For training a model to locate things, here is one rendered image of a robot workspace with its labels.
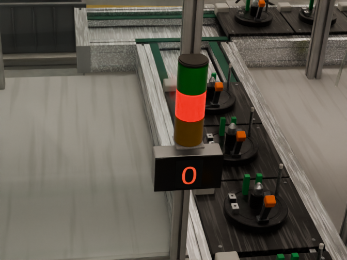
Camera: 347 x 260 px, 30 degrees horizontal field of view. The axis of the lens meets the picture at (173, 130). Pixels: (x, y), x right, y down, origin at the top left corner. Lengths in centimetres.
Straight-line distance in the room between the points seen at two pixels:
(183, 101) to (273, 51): 127
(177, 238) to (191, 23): 45
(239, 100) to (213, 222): 55
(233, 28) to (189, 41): 128
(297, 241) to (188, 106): 46
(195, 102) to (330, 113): 107
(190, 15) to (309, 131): 100
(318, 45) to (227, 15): 40
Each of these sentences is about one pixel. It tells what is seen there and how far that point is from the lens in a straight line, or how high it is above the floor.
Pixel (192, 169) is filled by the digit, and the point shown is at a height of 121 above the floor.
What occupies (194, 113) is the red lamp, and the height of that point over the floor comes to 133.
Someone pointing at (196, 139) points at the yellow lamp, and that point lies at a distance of 110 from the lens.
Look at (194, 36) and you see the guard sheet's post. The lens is 105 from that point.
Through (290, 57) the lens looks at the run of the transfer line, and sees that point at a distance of 233.
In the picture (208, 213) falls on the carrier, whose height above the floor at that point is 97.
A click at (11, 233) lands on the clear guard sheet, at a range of 127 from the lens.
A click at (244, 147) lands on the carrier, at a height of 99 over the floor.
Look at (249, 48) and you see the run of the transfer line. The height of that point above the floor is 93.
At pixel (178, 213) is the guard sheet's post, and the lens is 124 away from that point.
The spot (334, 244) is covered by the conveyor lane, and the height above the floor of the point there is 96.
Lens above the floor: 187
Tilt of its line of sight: 32 degrees down
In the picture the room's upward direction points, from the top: 3 degrees clockwise
